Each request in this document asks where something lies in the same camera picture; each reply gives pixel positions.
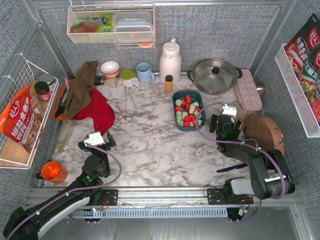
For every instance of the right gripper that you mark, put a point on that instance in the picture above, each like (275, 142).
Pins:
(223, 122)

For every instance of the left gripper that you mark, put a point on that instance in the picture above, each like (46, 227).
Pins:
(108, 144)

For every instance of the green capsule pair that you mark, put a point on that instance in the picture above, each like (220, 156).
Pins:
(199, 121)

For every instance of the red capsule cluster two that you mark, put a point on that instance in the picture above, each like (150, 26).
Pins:
(194, 122)

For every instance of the red cloth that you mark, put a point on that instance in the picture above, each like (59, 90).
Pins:
(100, 111)

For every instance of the red capsule cluster four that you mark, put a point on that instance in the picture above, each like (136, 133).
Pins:
(187, 118)

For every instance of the red capsule cluster three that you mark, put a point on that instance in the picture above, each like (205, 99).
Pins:
(186, 124)

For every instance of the teal storage basket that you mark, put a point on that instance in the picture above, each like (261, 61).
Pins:
(196, 96)

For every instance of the red capsule top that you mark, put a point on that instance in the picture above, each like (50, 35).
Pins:
(188, 99)

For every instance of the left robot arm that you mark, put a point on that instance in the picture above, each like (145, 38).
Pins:
(87, 190)

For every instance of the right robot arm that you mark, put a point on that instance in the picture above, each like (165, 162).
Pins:
(269, 174)

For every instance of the round wooden board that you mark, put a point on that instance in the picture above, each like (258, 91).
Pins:
(264, 132)

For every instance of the pink egg tray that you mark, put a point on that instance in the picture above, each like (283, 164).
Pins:
(247, 93)

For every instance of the purple knife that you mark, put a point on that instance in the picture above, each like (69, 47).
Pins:
(235, 167)

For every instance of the steel pot with lid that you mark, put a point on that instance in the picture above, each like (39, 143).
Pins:
(214, 76)

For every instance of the steel ladle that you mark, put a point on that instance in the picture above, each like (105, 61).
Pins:
(261, 89)

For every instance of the orange tray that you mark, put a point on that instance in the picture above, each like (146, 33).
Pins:
(57, 114)

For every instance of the brown cloth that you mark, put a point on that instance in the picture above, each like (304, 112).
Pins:
(78, 96)

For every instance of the orange cup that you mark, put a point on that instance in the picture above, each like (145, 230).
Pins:
(53, 172)

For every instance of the pepper grinder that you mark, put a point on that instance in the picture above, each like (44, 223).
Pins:
(104, 81)

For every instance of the green lid cup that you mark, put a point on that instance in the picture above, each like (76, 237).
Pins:
(129, 78)

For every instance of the orange spice bottle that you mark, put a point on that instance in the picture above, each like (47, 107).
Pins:
(168, 86)

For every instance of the white orange bowl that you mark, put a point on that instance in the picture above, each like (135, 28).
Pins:
(110, 69)

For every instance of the dark lid jar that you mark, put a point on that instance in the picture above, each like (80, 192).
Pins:
(43, 91)

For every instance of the white thermos jug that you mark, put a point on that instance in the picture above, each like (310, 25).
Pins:
(170, 62)

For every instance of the orange snack bag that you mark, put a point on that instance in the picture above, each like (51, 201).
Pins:
(20, 122)

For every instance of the white wire basket right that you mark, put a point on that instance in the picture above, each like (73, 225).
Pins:
(302, 106)

